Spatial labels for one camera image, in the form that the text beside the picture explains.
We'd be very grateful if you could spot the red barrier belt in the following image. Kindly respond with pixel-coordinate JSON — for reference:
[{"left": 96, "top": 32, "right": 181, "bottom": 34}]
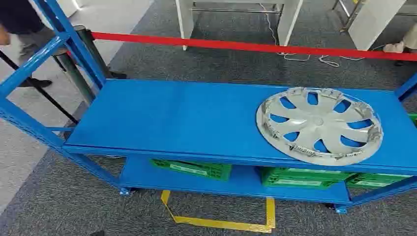
[{"left": 66, "top": 31, "right": 417, "bottom": 62}]

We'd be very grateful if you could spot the green plastic crate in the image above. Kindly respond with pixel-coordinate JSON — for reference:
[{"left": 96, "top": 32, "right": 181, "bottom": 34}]
[
  {"left": 149, "top": 158, "right": 233, "bottom": 182},
  {"left": 260, "top": 167, "right": 357, "bottom": 190},
  {"left": 346, "top": 173, "right": 412, "bottom": 190}
]

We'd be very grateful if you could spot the white cable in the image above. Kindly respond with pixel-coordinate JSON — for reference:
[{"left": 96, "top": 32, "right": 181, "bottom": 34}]
[{"left": 259, "top": 3, "right": 366, "bottom": 68}]

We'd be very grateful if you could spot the silver plastic wheel hubcap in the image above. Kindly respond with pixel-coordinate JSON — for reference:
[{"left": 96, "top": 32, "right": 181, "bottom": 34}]
[{"left": 255, "top": 87, "right": 384, "bottom": 167}]

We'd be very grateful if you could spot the black stanchion post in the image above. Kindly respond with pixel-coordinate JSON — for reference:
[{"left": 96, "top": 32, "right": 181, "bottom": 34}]
[{"left": 73, "top": 25, "right": 128, "bottom": 80}]

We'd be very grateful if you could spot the grey stanchion post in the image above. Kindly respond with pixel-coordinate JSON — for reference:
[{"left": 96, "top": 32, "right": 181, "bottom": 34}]
[{"left": 52, "top": 49, "right": 96, "bottom": 106}]

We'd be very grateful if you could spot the white panel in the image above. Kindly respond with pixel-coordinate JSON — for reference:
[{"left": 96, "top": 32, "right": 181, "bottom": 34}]
[{"left": 347, "top": 0, "right": 407, "bottom": 51}]

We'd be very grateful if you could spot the person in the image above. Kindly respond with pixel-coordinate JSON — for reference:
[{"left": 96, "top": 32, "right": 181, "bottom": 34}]
[{"left": 0, "top": 0, "right": 57, "bottom": 89}]

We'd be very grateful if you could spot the white table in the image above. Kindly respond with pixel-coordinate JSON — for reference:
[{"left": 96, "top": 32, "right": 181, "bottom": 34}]
[{"left": 175, "top": 0, "right": 303, "bottom": 52}]

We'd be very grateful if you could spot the black barrier belt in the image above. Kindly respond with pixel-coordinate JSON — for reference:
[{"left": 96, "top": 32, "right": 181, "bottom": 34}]
[{"left": 0, "top": 50, "right": 80, "bottom": 125}]

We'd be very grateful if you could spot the blue metal shelf rack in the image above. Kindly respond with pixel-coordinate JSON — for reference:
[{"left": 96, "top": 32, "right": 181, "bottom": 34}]
[{"left": 0, "top": 0, "right": 417, "bottom": 215}]

